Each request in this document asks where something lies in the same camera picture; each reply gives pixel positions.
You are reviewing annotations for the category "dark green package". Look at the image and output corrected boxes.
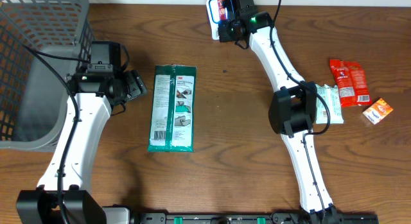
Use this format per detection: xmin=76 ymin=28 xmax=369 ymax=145
xmin=148 ymin=65 xmax=197 ymax=152

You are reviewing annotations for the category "white barcode scanner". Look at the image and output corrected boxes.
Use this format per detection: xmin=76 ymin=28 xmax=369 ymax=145
xmin=205 ymin=0 xmax=221 ymax=40

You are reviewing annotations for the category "small orange white box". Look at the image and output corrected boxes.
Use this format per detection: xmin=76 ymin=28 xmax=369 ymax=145
xmin=363 ymin=98 xmax=394 ymax=125

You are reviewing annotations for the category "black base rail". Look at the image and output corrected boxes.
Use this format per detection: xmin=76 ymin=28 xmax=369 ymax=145
xmin=102 ymin=212 xmax=380 ymax=224

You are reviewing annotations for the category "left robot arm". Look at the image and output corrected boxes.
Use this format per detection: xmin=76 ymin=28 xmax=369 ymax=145
xmin=16 ymin=41 xmax=147 ymax=223

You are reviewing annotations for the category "red stick sachet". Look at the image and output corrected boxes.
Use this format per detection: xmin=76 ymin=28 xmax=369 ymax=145
xmin=217 ymin=0 xmax=227 ymax=21

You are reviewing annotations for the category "grey plastic mesh basket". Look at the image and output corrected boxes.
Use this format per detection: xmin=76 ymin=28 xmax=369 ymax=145
xmin=1 ymin=0 xmax=94 ymax=151

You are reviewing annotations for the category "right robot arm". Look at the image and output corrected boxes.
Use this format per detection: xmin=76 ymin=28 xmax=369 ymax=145
xmin=217 ymin=0 xmax=333 ymax=223

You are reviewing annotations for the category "light green wipes pack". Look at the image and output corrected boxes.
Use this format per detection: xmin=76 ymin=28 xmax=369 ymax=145
xmin=315 ymin=85 xmax=344 ymax=124

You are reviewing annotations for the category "red snack bag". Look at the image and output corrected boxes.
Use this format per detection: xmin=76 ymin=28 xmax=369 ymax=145
xmin=329 ymin=59 xmax=372 ymax=107

